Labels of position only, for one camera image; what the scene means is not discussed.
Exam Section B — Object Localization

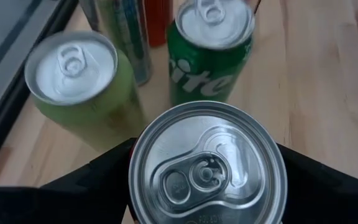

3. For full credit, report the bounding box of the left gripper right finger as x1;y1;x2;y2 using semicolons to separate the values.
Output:
276;142;358;224

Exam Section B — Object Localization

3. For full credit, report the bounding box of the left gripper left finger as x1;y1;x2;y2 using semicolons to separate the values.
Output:
0;138;138;224

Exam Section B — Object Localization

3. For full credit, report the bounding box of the light green lime soda can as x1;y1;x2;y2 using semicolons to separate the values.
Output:
24;30;145;153

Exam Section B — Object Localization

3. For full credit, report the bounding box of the red and blue Fanta can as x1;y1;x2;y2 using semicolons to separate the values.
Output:
128;100;288;224

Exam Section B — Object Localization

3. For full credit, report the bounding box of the silver blue Red Bull can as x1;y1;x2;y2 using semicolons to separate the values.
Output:
79;0;154;86

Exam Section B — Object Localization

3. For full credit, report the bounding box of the green Sprite can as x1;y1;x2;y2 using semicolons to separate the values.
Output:
166;0;256;108

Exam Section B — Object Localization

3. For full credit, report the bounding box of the orange Fanta can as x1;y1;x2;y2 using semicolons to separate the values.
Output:
144;0;174;48

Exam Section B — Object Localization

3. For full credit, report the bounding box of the black aluminium table frame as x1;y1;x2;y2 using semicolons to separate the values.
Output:
0;0;80;184

